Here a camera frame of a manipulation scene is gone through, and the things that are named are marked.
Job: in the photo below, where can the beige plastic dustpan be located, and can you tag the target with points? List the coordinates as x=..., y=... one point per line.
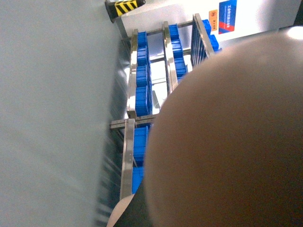
x=226, y=149

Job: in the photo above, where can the steel roller shelf rack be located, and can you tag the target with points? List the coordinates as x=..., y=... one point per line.
x=194, y=38

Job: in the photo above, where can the blue plastic bin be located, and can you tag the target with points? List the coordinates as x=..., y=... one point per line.
x=142, y=76
x=142, y=104
x=140, y=142

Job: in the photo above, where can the yellow black traffic cone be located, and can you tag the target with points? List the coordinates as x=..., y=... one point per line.
x=118, y=8

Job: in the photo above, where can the orange warning sign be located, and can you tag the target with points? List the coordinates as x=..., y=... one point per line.
x=213, y=19

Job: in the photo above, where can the blue white wall poster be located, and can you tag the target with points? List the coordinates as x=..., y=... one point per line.
x=227, y=16

